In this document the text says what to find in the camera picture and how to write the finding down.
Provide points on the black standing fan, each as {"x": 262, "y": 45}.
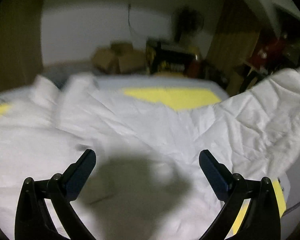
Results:
{"x": 186, "y": 23}

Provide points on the black yellow box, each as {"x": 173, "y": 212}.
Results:
{"x": 162, "y": 56}

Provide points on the open cardboard box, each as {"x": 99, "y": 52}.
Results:
{"x": 119, "y": 58}

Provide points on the yellow table cloth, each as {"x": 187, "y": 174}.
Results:
{"x": 180, "y": 99}

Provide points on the white puffer jacket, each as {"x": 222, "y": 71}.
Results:
{"x": 147, "y": 183}

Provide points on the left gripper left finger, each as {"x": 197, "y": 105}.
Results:
{"x": 33, "y": 221}

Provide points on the wooden wardrobe door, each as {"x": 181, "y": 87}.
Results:
{"x": 20, "y": 42}

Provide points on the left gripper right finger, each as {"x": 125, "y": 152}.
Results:
{"x": 262, "y": 217}

